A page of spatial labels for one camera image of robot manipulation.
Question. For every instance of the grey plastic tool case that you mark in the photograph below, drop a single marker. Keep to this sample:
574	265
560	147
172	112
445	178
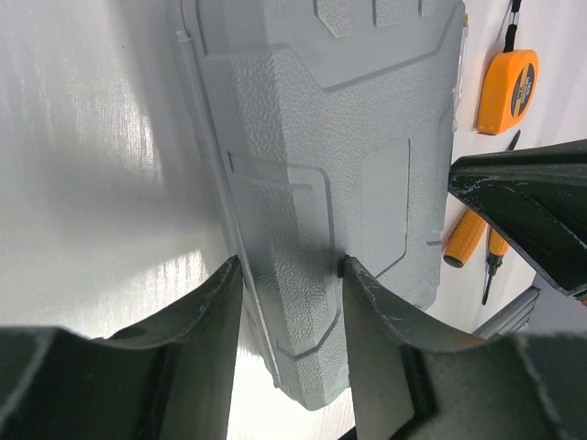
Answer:
328	126

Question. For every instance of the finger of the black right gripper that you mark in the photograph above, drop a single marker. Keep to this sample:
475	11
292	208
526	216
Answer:
535	198

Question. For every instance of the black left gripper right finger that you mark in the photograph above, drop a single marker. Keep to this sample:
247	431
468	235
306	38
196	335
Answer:
414	377

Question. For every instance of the orange handle thick screwdriver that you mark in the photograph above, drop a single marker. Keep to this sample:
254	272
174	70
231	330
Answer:
464	239

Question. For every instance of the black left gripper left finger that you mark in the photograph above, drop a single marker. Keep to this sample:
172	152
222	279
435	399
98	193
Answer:
169	376

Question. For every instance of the orange tape measure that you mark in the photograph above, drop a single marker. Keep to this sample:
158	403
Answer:
509	83

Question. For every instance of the aluminium frame rail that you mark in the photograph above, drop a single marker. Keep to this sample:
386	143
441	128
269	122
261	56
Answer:
512	318

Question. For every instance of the orange handle slim screwdriver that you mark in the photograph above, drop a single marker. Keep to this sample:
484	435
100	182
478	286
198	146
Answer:
497	248

